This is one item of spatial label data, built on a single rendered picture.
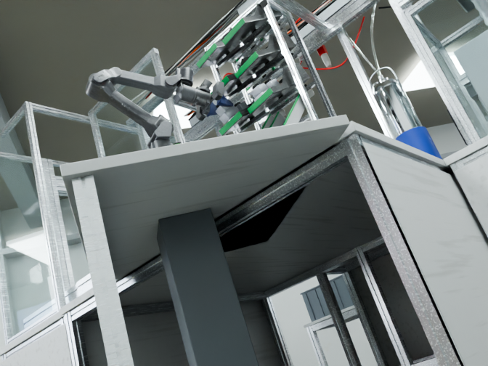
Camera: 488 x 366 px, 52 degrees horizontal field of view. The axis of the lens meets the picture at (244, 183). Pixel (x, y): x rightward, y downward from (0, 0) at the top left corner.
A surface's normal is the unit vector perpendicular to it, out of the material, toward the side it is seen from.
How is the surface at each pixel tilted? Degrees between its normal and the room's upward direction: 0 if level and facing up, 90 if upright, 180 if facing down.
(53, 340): 90
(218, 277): 90
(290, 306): 90
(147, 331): 90
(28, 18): 180
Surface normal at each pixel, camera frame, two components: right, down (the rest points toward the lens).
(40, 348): -0.63, -0.11
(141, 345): 0.71, -0.47
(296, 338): 0.19, -0.43
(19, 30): 0.30, 0.88
